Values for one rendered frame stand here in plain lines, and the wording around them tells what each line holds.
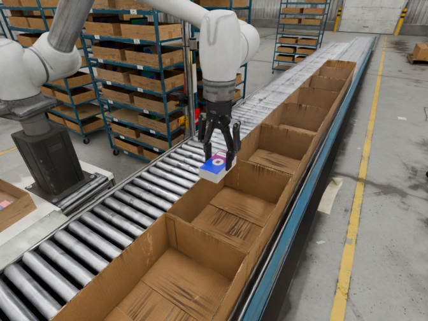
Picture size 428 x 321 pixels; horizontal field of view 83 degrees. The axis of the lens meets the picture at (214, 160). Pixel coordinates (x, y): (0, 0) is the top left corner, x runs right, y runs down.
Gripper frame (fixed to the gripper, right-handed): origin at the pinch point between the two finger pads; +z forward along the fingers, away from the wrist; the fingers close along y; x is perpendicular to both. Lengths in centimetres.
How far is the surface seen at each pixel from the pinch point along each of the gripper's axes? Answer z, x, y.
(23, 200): 34, -34, -85
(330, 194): 116, 155, 37
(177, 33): -20, 118, -111
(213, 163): 1.3, -1.9, -0.9
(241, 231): 28.8, -0.6, 10.8
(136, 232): 43, -15, -33
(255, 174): 16.8, 19.6, 6.5
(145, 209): 43, -2, -40
